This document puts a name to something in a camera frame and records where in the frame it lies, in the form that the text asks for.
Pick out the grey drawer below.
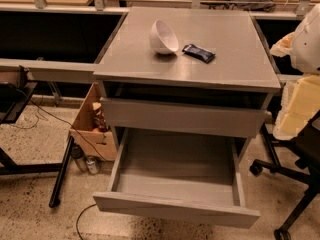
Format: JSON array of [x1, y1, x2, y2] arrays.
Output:
[[101, 98, 265, 138], [93, 129, 260, 228]]

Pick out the brown bottle in box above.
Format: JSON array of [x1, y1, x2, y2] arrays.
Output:
[[92, 102, 109, 132]]

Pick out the black floor cable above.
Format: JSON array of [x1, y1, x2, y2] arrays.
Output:
[[13, 87, 108, 240]]

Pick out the white bowl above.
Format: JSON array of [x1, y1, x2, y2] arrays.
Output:
[[149, 20, 179, 55]]

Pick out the dark spray can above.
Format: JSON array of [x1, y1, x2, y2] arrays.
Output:
[[71, 144, 87, 172]]

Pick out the grey top drawer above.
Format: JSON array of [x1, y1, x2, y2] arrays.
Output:
[[101, 98, 265, 138]]

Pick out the black office chair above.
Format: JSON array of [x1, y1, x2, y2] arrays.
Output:
[[249, 110, 320, 240]]

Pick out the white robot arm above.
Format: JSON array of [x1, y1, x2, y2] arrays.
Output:
[[270, 4, 320, 140]]

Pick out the dark blue snack packet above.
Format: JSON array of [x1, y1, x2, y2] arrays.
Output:
[[182, 44, 215, 64]]

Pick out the grey drawer cabinet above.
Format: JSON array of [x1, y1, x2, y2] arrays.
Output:
[[94, 7, 280, 140]]

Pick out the cardboard box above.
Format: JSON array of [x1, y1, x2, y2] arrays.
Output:
[[69, 83, 117, 161]]

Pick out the silver can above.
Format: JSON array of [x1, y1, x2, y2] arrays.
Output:
[[86, 156, 99, 174]]

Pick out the black table leg frame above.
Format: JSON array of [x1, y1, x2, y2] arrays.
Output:
[[0, 66, 74, 208]]

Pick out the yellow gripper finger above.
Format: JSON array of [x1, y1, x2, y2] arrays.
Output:
[[273, 75, 320, 140], [270, 32, 294, 57]]

